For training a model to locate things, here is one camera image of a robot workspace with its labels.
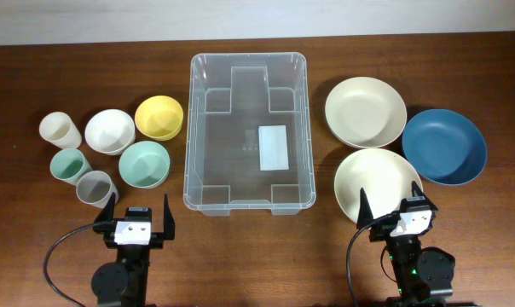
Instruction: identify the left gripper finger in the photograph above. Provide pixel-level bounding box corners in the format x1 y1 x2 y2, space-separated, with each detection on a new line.
163 194 176 235
95 192 116 223

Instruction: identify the cream bowl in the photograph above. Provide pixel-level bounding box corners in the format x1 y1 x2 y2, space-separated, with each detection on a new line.
333 148 423 223
325 77 408 148

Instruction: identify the cream cup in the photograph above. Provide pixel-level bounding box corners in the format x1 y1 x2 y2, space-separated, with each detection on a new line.
38 112 82 149

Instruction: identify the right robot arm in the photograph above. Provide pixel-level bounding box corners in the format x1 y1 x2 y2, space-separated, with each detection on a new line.
356 182 455 306

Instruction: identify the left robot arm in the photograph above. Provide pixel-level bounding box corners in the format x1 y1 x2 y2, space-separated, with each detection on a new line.
91 194 176 306

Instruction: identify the grey cup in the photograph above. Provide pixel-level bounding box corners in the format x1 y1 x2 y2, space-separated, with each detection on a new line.
76 171 119 209

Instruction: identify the mint green small bowl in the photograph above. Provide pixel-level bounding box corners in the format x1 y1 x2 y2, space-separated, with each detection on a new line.
119 141 171 188

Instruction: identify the mint green cup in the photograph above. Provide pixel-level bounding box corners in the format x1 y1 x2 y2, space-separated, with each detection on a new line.
49 148 92 186

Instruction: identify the white small bowl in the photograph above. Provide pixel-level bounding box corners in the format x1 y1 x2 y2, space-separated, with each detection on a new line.
84 109 136 155

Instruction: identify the yellow small bowl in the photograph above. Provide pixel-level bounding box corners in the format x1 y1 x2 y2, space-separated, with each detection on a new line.
135 96 183 141

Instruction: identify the clear plastic storage bin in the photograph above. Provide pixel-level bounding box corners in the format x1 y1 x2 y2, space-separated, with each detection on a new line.
183 52 316 216

